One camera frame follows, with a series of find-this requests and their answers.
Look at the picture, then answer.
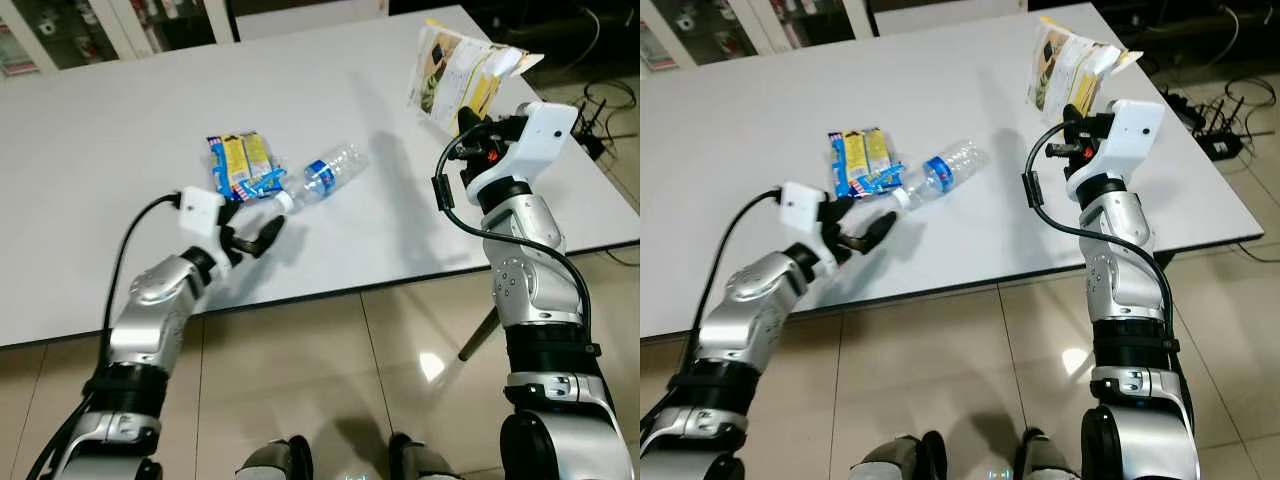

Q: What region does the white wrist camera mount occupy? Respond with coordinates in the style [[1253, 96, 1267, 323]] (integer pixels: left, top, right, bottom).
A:
[[1065, 98, 1166, 191], [780, 181, 829, 233], [466, 102, 579, 193], [178, 187, 227, 239]]

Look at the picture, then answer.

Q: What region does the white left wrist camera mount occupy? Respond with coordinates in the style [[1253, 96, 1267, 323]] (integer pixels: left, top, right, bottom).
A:
[[178, 187, 227, 239], [780, 181, 829, 233]]

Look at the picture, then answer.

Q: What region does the white glass door cabinet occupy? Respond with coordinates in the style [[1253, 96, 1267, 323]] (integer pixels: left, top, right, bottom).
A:
[[640, 0, 871, 73], [0, 0, 236, 79]]

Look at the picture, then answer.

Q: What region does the grey robot leg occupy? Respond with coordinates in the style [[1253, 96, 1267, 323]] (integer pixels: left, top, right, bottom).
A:
[[388, 432, 463, 480], [850, 432, 949, 480], [235, 435, 314, 480], [1015, 430, 1081, 480]]

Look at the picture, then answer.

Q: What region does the clear plastic water bottle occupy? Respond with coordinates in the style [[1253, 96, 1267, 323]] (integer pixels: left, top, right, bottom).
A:
[[275, 143, 369, 214], [893, 139, 991, 211]]

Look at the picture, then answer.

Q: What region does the grey robot right leg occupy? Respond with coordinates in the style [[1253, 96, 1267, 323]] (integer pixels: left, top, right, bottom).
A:
[[388, 432, 463, 480], [1015, 430, 1081, 480]]

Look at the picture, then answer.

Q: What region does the dark slanted table leg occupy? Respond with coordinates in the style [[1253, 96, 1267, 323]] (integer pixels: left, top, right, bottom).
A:
[[457, 308, 501, 362]]

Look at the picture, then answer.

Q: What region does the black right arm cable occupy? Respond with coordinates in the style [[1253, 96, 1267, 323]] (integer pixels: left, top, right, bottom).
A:
[[432, 120, 596, 351], [1020, 120, 1181, 351]]

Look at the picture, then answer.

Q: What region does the blue yellow snack packet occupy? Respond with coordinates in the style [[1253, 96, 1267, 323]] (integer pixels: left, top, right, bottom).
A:
[[828, 127, 906, 199], [206, 131, 287, 202]]

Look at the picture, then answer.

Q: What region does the yellow white snack bag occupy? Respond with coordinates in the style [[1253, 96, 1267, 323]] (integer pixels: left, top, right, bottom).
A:
[[1025, 15, 1143, 126], [407, 17, 546, 133]]

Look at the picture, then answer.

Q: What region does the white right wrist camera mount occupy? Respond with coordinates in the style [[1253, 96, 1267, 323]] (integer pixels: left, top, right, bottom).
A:
[[466, 102, 579, 193], [1065, 98, 1166, 191]]

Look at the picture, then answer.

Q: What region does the grey robot left leg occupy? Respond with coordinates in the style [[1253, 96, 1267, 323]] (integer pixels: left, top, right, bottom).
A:
[[235, 435, 314, 480], [850, 432, 949, 480]]

